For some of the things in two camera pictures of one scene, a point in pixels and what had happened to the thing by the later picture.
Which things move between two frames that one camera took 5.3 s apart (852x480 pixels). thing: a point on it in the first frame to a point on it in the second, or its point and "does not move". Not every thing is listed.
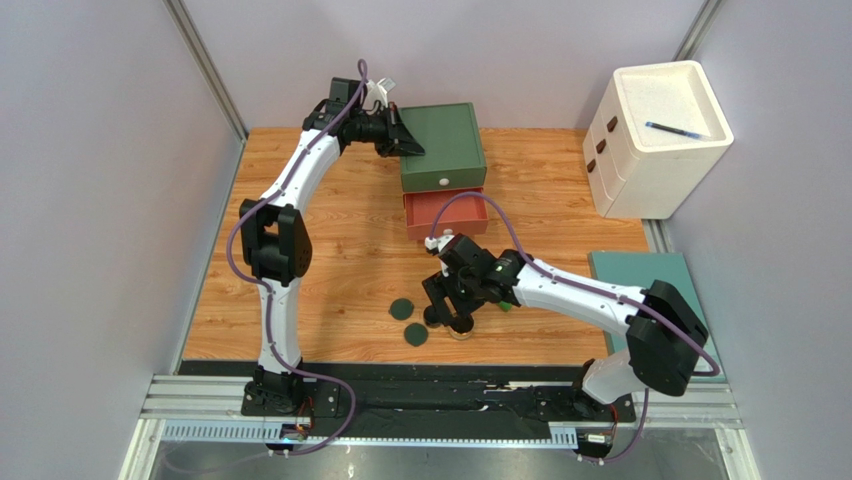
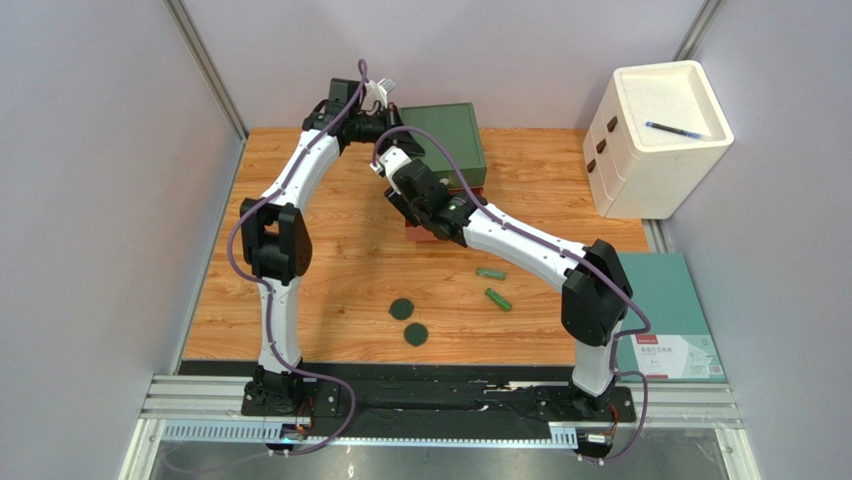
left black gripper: [398, 141] does not move
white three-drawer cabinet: [655, 133] does not move
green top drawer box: [453, 157] does not move
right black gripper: [445, 291] to [405, 208]
